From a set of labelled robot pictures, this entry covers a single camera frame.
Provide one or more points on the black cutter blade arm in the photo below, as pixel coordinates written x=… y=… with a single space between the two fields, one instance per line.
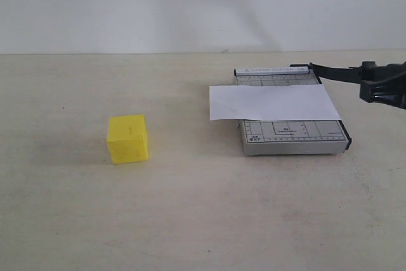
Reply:
x=348 y=75

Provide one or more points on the grey paper cutter base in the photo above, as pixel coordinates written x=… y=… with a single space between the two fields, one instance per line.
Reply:
x=288 y=137

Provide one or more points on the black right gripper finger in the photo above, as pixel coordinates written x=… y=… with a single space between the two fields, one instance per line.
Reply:
x=368 y=69

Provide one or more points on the white paper sheet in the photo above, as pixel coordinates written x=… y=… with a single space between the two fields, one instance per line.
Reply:
x=272 y=103

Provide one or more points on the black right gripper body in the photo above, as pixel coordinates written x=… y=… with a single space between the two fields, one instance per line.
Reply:
x=386 y=87

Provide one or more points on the yellow cube block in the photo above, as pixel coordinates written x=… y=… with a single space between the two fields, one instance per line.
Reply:
x=127 y=139

